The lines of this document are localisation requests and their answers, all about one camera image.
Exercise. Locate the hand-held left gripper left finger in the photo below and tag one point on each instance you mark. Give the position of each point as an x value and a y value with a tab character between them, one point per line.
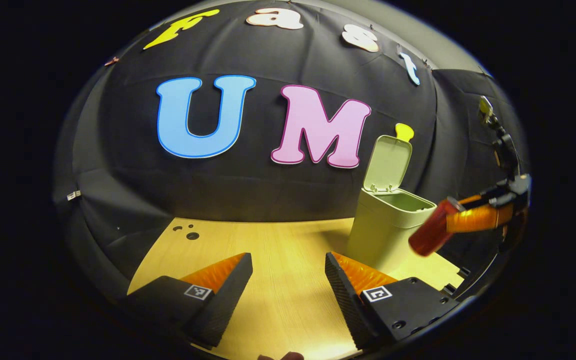
228	300

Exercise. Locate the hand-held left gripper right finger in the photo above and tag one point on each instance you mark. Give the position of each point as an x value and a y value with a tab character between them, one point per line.
348	305

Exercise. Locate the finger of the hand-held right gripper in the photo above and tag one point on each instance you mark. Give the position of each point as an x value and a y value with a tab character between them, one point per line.
472	199
478	219

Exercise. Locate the red pop can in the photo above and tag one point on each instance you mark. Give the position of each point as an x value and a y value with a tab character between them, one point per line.
433	230

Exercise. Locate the pale green desktop garbage bin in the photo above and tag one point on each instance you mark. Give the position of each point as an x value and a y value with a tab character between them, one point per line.
378	230

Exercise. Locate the wooden desktop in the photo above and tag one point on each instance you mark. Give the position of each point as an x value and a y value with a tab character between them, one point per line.
278	250

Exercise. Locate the black desk edge clamp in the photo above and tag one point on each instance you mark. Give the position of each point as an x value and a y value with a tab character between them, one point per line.
463	272
449	289

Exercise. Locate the black backdrop cloth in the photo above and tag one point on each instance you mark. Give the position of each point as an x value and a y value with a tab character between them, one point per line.
268	185

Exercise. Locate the white cloth clip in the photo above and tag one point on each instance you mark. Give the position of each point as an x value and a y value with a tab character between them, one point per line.
73	195

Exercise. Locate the copper cloth clip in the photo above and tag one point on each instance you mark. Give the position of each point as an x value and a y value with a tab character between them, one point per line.
111	61

